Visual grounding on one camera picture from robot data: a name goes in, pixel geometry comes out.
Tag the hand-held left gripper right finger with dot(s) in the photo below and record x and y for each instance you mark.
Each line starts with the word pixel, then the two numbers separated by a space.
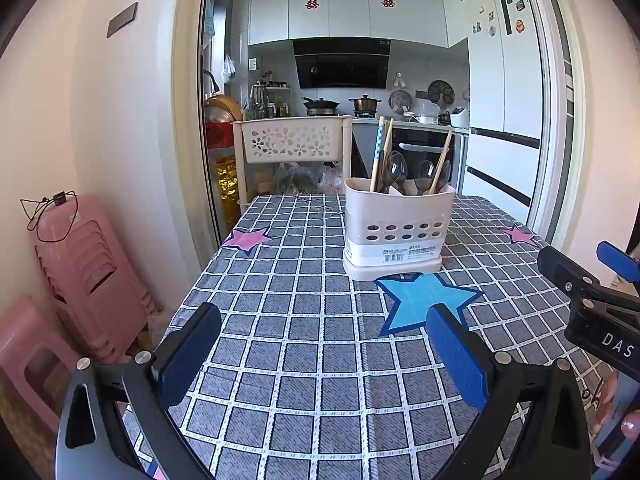
pixel 457 360

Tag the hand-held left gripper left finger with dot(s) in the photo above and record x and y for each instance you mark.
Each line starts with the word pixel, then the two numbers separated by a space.
pixel 187 360

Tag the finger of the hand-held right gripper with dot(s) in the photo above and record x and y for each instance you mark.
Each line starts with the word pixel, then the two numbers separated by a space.
pixel 620 262
pixel 565 272

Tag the white plastic utensil holder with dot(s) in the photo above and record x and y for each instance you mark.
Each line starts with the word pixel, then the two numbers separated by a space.
pixel 395 240

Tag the person's right hand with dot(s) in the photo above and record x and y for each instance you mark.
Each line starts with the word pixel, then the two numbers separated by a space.
pixel 631 425

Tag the grey checked tablecloth with stars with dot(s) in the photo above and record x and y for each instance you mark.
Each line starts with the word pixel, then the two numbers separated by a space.
pixel 300 310

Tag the stack of pink plastic stools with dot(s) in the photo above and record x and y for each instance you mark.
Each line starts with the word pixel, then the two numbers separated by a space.
pixel 90 260

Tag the single pink plastic stool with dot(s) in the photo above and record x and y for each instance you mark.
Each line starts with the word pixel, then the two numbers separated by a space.
pixel 30 340

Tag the gold foil bundle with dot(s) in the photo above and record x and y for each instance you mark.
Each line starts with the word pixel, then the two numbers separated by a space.
pixel 227 185

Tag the white rice cooker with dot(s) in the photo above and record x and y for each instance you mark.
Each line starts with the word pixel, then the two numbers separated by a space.
pixel 459 117

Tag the white refrigerator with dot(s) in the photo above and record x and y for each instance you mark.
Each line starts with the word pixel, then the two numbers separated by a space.
pixel 505 85

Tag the black built-in oven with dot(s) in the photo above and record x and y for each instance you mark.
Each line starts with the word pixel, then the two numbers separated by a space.
pixel 415 142

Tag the bag of green vegetables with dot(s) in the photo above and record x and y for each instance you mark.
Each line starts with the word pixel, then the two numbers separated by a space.
pixel 295 177

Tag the pink and white plastic bag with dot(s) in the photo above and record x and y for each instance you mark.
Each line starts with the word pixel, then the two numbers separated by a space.
pixel 332 180

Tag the round hanging steamer rack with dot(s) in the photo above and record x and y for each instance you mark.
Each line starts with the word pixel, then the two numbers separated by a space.
pixel 441 91
pixel 400 100

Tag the beige plastic storage cart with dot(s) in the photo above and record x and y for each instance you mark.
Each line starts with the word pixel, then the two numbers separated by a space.
pixel 290 140

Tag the group of fridge magnets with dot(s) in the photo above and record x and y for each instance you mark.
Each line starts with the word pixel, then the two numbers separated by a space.
pixel 520 25

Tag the yellow bowl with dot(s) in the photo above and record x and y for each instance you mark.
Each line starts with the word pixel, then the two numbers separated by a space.
pixel 222 109

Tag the steel cooking pot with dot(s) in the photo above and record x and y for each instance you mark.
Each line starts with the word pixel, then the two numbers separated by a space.
pixel 365 104

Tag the condiment rack with bottles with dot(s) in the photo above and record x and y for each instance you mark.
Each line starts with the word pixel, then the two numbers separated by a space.
pixel 272 100

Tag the black wok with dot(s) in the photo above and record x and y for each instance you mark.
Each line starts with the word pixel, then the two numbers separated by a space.
pixel 320 107

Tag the curved kitchen faucet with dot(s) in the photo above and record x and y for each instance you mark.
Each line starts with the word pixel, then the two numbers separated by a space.
pixel 210 74

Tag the hanging clear plastic bag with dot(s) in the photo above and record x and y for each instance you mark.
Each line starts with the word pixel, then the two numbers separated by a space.
pixel 229 67

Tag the black range hood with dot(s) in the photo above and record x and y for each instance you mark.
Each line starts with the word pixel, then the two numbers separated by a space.
pixel 340 65

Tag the white sliding door frame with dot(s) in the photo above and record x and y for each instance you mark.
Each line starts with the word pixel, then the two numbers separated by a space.
pixel 555 85

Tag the white wall cabinets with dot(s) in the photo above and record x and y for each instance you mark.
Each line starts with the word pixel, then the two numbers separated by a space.
pixel 350 10

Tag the grey wall switch panel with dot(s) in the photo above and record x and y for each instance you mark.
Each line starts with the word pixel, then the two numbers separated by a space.
pixel 122 20

